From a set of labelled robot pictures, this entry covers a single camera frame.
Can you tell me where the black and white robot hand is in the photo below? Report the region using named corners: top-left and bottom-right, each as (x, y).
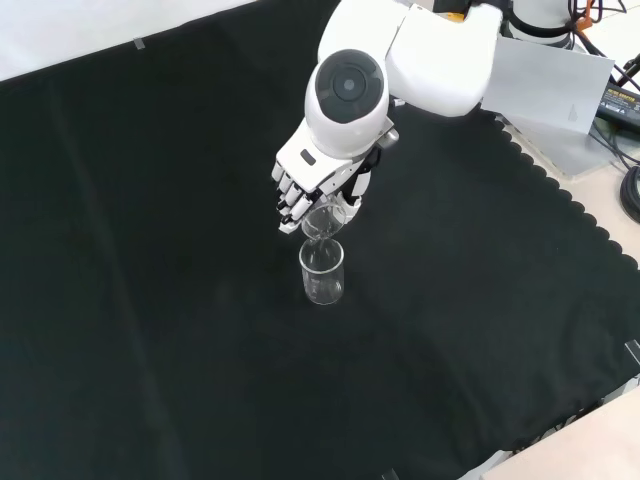
top-left (271, 124), bottom-right (386, 236)

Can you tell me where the clear glass beaker with water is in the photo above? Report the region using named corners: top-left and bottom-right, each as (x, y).
top-left (301, 197), bottom-right (351, 243)

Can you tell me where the clear glass graduated beaker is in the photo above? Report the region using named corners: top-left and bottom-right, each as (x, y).
top-left (298, 238), bottom-right (346, 307)

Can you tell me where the black bench cloth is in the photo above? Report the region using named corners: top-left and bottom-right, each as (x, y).
top-left (0, 0), bottom-right (640, 480)

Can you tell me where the yellow stop button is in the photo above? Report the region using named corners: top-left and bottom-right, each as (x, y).
top-left (432, 0), bottom-right (472, 24)

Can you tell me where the pale grey board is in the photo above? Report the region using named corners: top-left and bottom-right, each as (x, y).
top-left (478, 35), bottom-right (616, 136)

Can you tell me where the black power adapter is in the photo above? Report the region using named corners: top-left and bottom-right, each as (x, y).
top-left (594, 82), bottom-right (640, 127)

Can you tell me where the beige wooden board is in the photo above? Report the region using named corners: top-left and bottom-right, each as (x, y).
top-left (477, 384), bottom-right (640, 480)

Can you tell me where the pale base plate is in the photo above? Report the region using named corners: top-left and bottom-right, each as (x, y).
top-left (499, 113), bottom-right (627, 178)

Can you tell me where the orange cable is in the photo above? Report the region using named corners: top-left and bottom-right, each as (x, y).
top-left (567, 0), bottom-right (610, 57)

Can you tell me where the coiled black cable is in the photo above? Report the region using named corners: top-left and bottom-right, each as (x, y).
top-left (619, 164), bottom-right (640, 224)

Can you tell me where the thin black cable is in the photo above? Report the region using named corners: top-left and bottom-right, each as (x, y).
top-left (607, 52), bottom-right (640, 94)

